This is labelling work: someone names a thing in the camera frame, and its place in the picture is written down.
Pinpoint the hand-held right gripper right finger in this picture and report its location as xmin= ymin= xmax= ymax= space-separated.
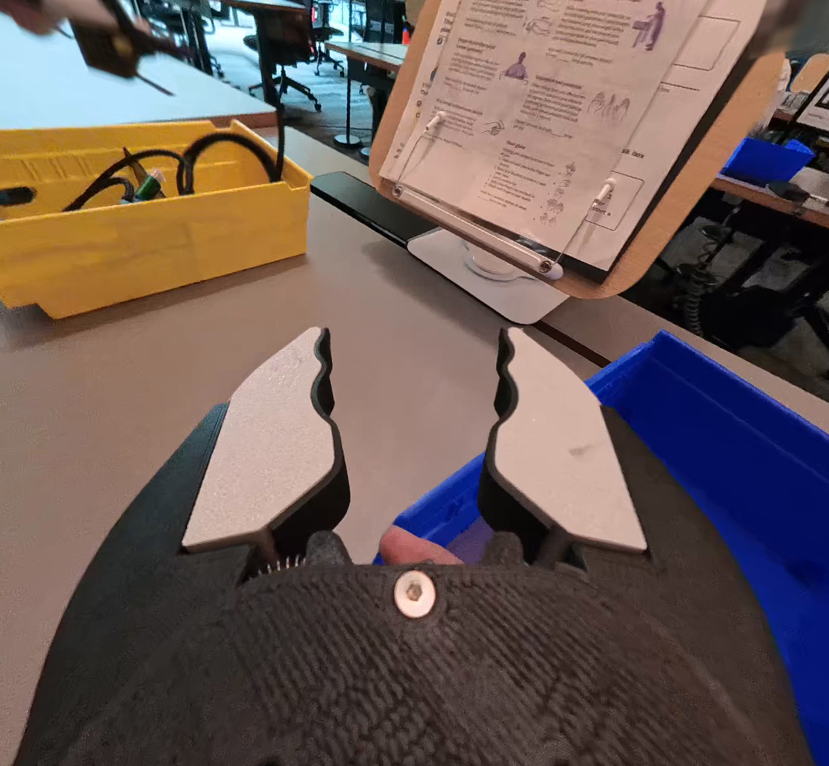
xmin=478 ymin=327 xmax=648 ymax=567

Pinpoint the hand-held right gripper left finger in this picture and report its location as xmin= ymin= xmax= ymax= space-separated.
xmin=181 ymin=326 xmax=351 ymax=563

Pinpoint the silver adapter with black cable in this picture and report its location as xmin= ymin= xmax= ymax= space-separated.
xmin=70 ymin=0 xmax=287 ymax=197

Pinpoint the yellow plastic bin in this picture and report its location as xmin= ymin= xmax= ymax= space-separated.
xmin=0 ymin=120 xmax=313 ymax=320

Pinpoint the grey desk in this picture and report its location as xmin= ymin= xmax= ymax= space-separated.
xmin=0 ymin=125 xmax=829 ymax=766

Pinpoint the person's right hand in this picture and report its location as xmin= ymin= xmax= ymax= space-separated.
xmin=379 ymin=526 xmax=464 ymax=566

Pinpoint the white table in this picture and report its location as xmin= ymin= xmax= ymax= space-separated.
xmin=0 ymin=15 xmax=278 ymax=130

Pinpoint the large blue plastic bin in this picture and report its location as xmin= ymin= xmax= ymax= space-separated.
xmin=376 ymin=329 xmax=829 ymax=766

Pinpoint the black stanchion pole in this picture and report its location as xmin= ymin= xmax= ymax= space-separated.
xmin=333 ymin=0 xmax=365 ymax=148

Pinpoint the wooden document stand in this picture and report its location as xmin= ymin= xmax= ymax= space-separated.
xmin=369 ymin=0 xmax=788 ymax=325

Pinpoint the long wooden table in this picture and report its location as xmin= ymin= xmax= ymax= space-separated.
xmin=709 ymin=173 xmax=829 ymax=230

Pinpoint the small blue plastic bin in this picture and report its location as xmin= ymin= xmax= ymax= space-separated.
xmin=722 ymin=137 xmax=816 ymax=186

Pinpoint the printed instruction sheet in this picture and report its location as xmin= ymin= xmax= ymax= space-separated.
xmin=379 ymin=0 xmax=755 ymax=274

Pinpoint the framed white sign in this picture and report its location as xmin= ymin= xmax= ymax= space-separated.
xmin=793 ymin=73 xmax=829 ymax=132

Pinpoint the black coiled cable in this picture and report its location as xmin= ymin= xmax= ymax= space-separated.
xmin=683 ymin=222 xmax=723 ymax=336

